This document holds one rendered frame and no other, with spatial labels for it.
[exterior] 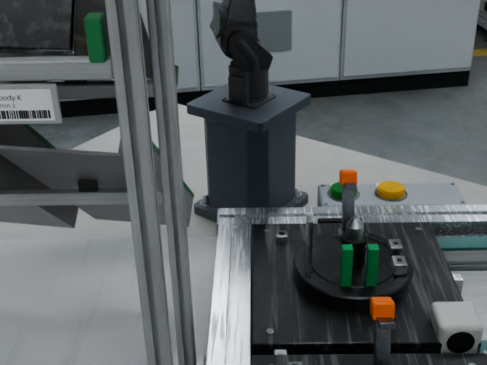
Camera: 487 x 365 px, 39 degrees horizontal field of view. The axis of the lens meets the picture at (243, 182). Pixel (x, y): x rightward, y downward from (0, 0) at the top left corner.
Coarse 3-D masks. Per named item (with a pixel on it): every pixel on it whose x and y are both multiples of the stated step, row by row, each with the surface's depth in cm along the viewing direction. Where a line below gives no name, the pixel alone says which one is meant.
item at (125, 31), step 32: (128, 0) 45; (160, 0) 62; (128, 32) 46; (160, 32) 64; (128, 64) 48; (160, 64) 65; (128, 96) 49; (160, 96) 66; (128, 128) 49; (160, 128) 68; (128, 160) 50; (160, 160) 69; (128, 192) 52; (160, 256) 55; (160, 288) 56; (160, 320) 58; (192, 320) 81; (160, 352) 59; (192, 352) 81
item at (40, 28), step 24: (0, 0) 51; (24, 0) 51; (48, 0) 51; (72, 0) 50; (96, 0) 54; (0, 24) 51; (24, 24) 51; (48, 24) 51; (72, 24) 50; (0, 48) 64; (24, 48) 51; (48, 48) 51; (72, 48) 50; (144, 48) 66
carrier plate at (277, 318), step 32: (288, 224) 92; (320, 224) 92; (384, 224) 92; (416, 224) 92; (256, 256) 86; (288, 256) 86; (416, 256) 85; (256, 288) 80; (288, 288) 80; (416, 288) 79; (448, 288) 79; (256, 320) 75; (288, 320) 75; (320, 320) 75; (352, 320) 75; (416, 320) 74; (256, 352) 72; (288, 352) 72; (320, 352) 72; (352, 352) 72; (416, 352) 72
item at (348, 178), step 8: (344, 176) 83; (352, 176) 83; (344, 184) 82; (352, 184) 82; (344, 192) 84; (352, 192) 84; (344, 200) 84; (352, 200) 84; (344, 208) 84; (352, 208) 84; (344, 216) 84; (352, 216) 84; (344, 224) 84
